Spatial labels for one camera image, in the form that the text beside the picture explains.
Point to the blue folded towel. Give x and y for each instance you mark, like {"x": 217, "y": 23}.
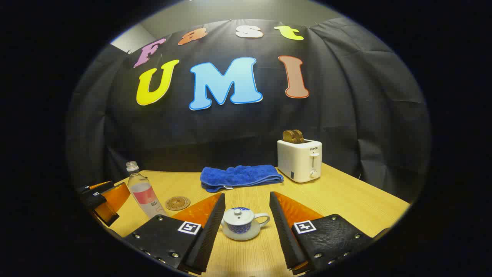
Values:
{"x": 240, "y": 176}

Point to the black backdrop cloth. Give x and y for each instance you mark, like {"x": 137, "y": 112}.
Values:
{"x": 346, "y": 96}

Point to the round brown coaster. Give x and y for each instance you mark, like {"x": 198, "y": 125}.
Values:
{"x": 178, "y": 203}

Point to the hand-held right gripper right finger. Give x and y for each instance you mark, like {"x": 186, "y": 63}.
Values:
{"x": 282, "y": 234}

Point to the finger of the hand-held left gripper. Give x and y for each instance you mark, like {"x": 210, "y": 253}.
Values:
{"x": 96, "y": 190}
{"x": 111, "y": 202}

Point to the white blue teacup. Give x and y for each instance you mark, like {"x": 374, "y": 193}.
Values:
{"x": 241, "y": 231}

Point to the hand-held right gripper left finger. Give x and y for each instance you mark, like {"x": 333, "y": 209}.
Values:
{"x": 207, "y": 238}

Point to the white toaster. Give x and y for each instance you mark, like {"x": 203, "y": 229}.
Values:
{"x": 298, "y": 159}

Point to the clear water bottle pink label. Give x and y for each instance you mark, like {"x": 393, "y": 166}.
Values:
{"x": 144, "y": 192}

